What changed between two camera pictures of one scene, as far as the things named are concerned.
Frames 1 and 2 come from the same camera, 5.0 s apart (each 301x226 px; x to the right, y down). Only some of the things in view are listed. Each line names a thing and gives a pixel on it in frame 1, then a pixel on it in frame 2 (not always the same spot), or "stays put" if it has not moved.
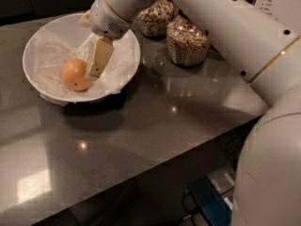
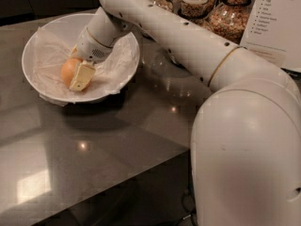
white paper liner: x=51 y=54 stays put
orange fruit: x=74 y=72 stays put
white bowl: x=55 y=41 stays put
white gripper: x=104 y=20 to x=91 y=47
